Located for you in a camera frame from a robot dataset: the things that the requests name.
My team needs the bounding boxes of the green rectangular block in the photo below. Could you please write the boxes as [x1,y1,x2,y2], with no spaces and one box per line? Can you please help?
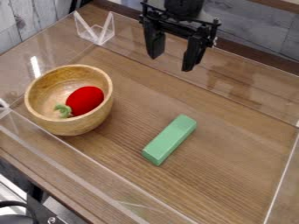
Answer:
[141,115,197,166]

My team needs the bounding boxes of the clear acrylic corner bracket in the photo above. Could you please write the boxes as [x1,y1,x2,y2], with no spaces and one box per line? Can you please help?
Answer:
[73,11,115,46]

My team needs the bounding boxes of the clear acrylic enclosure walls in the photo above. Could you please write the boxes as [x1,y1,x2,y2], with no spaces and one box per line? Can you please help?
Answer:
[0,16,299,224]

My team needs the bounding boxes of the black table frame bracket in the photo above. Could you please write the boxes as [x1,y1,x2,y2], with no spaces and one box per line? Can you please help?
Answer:
[25,195,67,224]

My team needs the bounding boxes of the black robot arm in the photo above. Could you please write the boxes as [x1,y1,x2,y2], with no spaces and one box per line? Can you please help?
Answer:
[139,0,220,72]

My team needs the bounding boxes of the wooden bowl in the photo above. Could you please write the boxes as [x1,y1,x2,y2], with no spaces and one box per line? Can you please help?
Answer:
[24,64,113,136]

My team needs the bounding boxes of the black cable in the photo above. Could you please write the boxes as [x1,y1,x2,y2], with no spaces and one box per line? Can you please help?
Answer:
[0,200,33,224]

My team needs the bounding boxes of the red felt strawberry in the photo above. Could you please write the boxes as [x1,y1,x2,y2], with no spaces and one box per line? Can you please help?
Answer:
[53,86,104,118]

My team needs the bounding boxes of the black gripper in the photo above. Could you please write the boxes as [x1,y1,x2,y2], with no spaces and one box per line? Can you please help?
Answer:
[140,0,221,72]

